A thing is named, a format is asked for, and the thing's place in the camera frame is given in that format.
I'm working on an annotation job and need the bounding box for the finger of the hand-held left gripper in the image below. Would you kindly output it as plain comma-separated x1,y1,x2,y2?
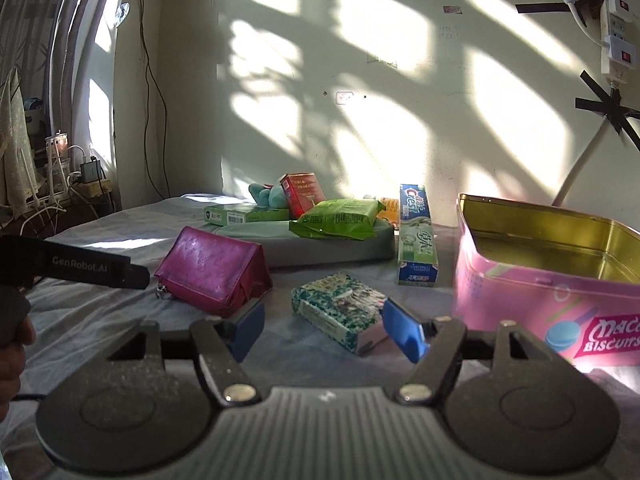
112,261,151,291

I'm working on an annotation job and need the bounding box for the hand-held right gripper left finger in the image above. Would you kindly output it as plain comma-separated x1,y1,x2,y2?
107,296,267,407

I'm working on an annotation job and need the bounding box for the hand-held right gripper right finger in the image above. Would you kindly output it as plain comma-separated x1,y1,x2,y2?
382,297,551,407

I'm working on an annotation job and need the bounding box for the patterned tissue pack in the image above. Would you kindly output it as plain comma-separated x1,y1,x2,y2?
291,272,391,357

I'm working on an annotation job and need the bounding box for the magenta wallet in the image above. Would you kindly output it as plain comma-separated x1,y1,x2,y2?
154,226,274,319

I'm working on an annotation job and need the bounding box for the green toothpaste box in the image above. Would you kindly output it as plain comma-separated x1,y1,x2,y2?
398,183,441,287

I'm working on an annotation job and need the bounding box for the pink biscuit tin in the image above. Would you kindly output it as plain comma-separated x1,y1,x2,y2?
452,192,640,376

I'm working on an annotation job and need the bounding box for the pale teal fabric pouch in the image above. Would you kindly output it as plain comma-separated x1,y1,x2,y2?
215,219,397,269

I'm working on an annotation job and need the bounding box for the orange label white bottle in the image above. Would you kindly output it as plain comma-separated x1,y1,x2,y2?
374,196,402,232

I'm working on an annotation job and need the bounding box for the green wet wipes packet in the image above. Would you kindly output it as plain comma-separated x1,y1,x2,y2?
289,198,387,242

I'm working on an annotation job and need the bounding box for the red cardboard box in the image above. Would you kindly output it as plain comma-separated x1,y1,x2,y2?
279,172,327,219

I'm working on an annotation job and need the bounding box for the person's left hand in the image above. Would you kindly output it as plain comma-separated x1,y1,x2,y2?
0,317,37,426

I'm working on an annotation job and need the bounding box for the black charger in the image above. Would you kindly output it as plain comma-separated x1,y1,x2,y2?
80,157,104,184

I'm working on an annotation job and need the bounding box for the glass jar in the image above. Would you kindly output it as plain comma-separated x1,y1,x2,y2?
45,131,69,159

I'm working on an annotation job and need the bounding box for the teal plush toy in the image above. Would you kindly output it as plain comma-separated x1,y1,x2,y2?
248,182,289,210

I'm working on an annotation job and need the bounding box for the white power strip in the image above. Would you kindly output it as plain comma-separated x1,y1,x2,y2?
600,0,639,87

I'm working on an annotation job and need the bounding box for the thin black wall cable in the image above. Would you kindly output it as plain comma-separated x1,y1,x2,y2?
131,0,172,199

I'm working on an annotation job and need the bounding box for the white cable conduit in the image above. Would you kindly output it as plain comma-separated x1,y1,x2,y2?
551,124,622,207

